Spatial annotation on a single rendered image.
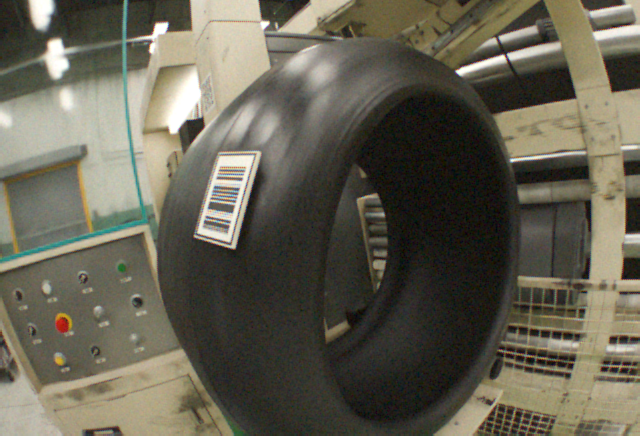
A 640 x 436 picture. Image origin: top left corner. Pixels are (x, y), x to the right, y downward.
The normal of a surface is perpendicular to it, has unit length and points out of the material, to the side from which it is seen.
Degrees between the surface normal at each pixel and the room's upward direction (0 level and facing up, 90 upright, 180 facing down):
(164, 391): 90
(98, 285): 90
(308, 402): 91
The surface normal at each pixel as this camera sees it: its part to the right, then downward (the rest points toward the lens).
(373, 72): 0.47, -0.20
